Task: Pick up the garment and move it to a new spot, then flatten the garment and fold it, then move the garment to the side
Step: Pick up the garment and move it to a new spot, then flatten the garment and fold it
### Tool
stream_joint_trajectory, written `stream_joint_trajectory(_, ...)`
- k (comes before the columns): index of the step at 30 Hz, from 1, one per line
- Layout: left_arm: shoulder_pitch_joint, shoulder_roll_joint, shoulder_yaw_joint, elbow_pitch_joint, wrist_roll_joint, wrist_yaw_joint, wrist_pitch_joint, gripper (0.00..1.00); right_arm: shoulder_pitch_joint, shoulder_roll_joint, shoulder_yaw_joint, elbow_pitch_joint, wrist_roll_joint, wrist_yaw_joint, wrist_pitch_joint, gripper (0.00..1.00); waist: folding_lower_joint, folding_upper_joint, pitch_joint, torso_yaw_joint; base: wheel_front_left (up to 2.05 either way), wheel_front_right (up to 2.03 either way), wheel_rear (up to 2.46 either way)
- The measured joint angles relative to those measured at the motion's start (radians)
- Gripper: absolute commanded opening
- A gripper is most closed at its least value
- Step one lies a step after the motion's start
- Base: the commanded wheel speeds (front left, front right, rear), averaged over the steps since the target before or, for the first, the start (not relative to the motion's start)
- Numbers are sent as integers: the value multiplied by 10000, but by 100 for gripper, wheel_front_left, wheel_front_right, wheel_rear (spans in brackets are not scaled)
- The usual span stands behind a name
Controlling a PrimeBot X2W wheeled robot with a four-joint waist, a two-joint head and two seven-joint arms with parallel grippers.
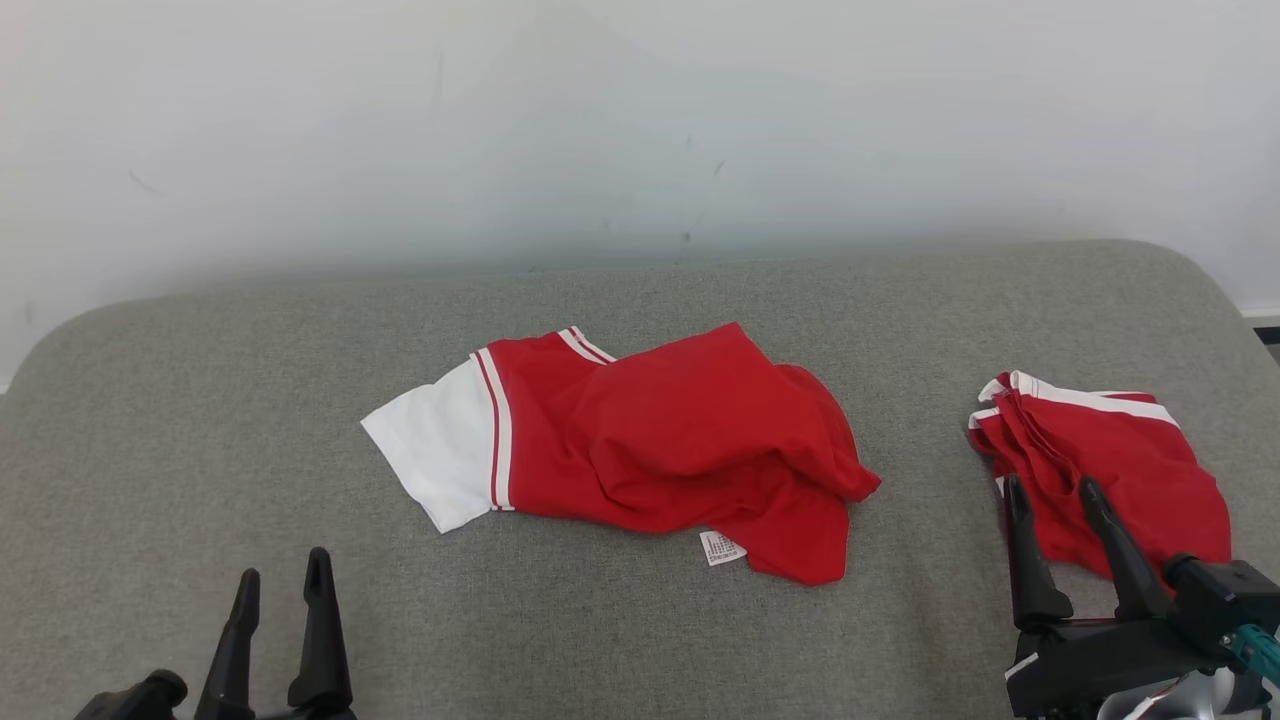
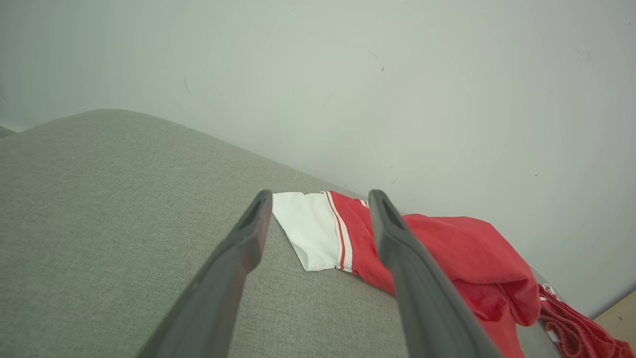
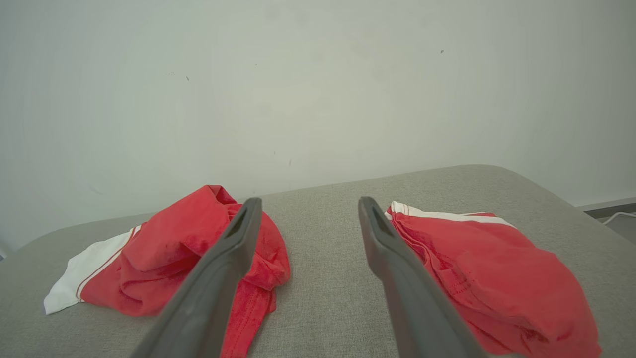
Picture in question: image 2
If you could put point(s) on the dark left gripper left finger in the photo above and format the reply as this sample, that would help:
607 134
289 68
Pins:
213 308

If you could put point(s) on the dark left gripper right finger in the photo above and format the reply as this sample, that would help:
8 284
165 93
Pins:
427 308

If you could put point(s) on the red white sleeved t-shirt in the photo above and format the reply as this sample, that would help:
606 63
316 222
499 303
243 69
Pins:
462 248

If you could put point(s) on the red white striped shorts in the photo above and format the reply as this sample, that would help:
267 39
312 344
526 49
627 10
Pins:
576 328

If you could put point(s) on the grey fabric sofa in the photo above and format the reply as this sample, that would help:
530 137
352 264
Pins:
99 223

